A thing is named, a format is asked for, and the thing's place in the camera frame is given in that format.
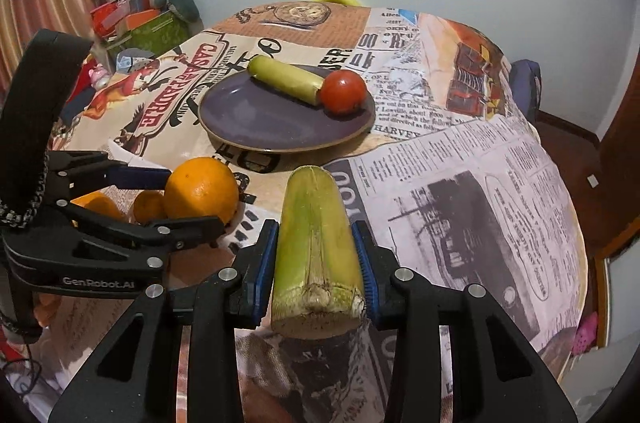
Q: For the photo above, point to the green storage box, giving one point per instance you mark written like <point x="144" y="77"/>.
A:
<point x="160" y="34"/>

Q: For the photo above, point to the large orange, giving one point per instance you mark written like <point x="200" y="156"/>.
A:
<point x="202" y="190"/>

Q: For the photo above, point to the slim green sugarcane piece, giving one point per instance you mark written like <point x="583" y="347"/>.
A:
<point x="285" y="78"/>

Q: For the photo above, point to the striped curtain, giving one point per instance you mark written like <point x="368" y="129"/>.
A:
<point x="40" y="3"/>

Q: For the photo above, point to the small orange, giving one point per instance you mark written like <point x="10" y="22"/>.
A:
<point x="149" y="205"/>
<point x="100" y="205"/>

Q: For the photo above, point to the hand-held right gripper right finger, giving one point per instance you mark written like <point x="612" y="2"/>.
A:
<point x="366" y="279"/>

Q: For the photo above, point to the red tomato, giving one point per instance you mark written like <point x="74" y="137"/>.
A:
<point x="344" y="92"/>

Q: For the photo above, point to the pink shoe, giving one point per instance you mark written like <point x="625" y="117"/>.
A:
<point x="586" y="333"/>

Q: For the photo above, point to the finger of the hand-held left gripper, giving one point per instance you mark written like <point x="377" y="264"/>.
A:
<point x="195" y="230"/>
<point x="145" y="176"/>

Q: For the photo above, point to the red and white box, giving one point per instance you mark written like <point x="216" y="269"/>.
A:
<point x="112" y="15"/>

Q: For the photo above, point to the blue chair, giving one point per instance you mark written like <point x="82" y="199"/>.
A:
<point x="527" y="88"/>

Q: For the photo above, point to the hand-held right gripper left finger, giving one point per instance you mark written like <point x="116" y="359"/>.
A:
<point x="265" y="263"/>

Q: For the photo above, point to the wooden door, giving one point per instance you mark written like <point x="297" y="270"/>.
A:
<point x="620" y="183"/>

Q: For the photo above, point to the thick green sugarcane piece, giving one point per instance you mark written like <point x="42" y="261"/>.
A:
<point x="315" y="243"/>

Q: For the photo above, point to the dark purple plate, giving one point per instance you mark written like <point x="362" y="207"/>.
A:
<point x="265" y="123"/>

